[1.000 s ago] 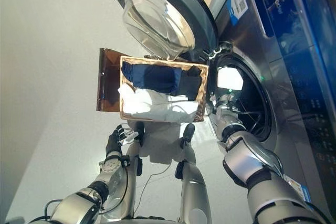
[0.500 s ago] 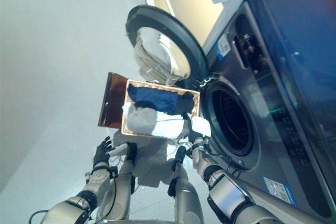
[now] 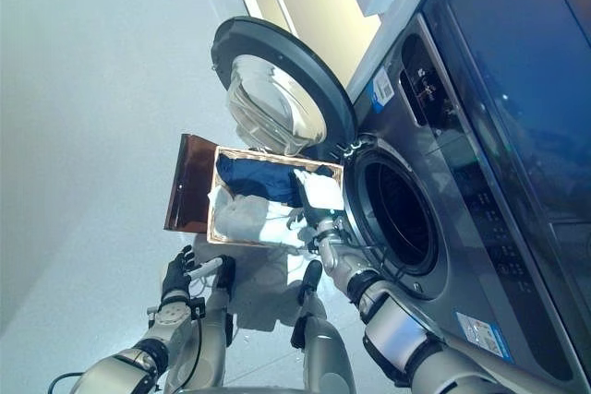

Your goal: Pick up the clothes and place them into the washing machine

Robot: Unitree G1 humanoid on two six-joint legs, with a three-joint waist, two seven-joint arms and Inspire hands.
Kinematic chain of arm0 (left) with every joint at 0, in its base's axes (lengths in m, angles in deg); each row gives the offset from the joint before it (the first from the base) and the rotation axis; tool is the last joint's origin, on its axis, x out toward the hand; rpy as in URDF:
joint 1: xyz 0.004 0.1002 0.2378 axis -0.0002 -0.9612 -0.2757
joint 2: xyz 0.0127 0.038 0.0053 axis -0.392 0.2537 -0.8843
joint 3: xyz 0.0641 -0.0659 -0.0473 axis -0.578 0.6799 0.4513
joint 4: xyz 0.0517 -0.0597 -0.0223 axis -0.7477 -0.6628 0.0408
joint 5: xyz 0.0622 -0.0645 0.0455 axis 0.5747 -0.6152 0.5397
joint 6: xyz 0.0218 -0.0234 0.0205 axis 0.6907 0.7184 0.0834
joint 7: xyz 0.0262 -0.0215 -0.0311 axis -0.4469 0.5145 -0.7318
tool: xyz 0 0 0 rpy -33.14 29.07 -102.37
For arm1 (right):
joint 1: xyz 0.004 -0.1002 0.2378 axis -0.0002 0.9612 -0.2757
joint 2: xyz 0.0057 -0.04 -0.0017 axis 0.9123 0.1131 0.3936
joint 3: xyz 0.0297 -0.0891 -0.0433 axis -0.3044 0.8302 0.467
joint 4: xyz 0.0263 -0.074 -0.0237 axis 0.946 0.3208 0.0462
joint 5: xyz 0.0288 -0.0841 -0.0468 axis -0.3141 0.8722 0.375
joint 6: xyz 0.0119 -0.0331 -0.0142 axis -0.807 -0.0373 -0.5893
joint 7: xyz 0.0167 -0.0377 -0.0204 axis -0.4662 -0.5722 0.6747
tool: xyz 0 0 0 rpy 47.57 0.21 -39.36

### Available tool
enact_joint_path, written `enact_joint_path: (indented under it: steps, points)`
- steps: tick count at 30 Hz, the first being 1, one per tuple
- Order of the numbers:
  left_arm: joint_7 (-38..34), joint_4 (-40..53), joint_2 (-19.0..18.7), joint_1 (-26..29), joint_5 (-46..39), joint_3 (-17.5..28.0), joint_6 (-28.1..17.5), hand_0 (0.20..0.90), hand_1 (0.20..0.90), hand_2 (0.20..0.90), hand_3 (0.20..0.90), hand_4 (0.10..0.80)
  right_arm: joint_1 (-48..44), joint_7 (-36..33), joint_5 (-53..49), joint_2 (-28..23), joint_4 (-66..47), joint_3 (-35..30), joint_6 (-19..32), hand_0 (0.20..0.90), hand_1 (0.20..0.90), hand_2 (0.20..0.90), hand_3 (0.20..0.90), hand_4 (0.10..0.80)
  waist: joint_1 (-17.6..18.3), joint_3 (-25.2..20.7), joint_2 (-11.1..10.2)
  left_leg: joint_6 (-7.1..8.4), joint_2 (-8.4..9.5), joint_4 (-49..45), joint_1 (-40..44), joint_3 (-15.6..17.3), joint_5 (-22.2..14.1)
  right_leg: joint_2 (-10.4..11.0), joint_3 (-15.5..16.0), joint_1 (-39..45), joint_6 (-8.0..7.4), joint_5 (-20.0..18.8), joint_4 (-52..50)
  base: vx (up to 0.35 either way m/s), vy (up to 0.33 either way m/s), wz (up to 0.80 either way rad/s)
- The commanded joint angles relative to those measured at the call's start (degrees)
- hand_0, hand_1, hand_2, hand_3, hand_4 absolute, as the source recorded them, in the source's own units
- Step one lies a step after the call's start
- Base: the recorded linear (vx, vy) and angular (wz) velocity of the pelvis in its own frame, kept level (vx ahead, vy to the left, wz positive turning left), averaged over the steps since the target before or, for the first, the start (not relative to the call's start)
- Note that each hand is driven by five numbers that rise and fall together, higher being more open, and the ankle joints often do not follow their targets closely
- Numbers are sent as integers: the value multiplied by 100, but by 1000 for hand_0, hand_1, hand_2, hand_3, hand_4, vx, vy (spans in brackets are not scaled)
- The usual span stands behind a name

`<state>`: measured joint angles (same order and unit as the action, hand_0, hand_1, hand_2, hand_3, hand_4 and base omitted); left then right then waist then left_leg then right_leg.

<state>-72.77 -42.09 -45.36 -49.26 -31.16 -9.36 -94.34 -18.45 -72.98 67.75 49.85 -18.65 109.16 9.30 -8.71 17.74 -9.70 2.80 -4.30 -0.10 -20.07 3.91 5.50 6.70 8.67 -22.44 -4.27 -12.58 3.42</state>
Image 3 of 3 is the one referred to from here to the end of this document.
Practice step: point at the silver robot torso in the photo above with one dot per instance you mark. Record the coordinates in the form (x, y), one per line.
(254, 390)

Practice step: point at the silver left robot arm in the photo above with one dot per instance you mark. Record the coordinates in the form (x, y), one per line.
(171, 320)

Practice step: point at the round glass washing machine door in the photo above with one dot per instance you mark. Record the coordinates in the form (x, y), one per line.
(277, 99)

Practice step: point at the grey stacked washing machine tower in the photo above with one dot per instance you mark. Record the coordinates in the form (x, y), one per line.
(461, 135)

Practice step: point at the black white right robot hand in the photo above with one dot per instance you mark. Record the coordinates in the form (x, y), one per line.
(321, 193)

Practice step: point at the navy blue garment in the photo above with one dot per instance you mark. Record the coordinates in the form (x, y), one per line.
(258, 182)

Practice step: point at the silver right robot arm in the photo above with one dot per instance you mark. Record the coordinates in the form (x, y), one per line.
(397, 334)

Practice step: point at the rectangular wicker laundry basket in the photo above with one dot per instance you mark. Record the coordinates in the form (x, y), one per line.
(277, 158)

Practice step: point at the blue white label sticker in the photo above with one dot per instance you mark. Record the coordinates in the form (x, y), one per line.
(383, 89)

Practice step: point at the blue white warning sticker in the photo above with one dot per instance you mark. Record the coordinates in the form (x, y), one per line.
(485, 336)

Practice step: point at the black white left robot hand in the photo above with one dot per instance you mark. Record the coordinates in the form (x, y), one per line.
(175, 281)

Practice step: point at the white garment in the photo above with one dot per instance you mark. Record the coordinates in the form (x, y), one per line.
(240, 223)

